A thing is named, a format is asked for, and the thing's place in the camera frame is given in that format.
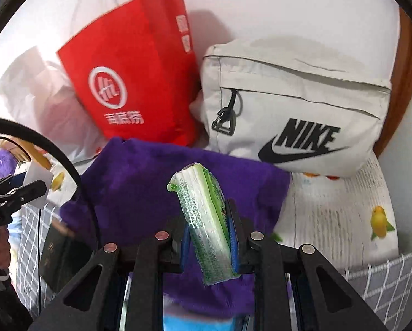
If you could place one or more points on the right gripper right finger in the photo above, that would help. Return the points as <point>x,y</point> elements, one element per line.
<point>252,252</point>

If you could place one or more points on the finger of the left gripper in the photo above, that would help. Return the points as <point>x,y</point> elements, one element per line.
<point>14,181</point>

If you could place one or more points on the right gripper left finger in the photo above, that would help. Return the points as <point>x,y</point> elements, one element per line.
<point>164,252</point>

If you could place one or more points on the blue tissue box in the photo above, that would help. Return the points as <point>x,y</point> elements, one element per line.
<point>173,322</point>

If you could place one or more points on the green tissue pack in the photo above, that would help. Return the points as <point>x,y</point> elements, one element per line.
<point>203,205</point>

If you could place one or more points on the purple plush toy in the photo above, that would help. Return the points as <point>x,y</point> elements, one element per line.
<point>8,163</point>

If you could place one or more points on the dark green book box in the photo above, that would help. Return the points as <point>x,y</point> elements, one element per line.
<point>63,256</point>

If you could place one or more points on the purple fluffy towel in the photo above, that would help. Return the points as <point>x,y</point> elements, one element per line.
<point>128,182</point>

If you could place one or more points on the white plastic Miniso bag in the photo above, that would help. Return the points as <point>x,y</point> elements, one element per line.
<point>40,96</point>

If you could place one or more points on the grey checked cloth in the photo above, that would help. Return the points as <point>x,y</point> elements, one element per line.
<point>385,287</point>

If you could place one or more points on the grey Nike bag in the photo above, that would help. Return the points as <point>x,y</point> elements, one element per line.
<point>291,102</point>

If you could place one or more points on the red paper shopping bag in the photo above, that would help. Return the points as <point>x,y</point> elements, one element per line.
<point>135,71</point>

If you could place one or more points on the brown wooden door frame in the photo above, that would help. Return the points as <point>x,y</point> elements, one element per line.
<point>401,80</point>

